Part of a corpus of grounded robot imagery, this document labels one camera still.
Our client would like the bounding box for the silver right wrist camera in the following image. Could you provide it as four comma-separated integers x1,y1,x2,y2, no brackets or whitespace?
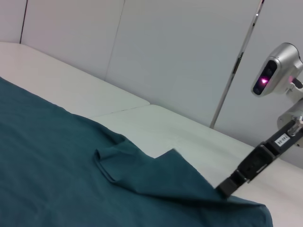
250,43,303,96

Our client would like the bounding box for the teal blue shirt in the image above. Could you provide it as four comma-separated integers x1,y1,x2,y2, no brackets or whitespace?
0,77,274,227

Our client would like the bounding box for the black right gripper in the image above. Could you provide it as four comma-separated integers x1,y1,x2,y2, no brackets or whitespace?
215,119,303,199

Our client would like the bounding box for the silver partition post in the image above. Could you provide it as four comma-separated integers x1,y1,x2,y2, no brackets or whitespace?
210,0,265,129

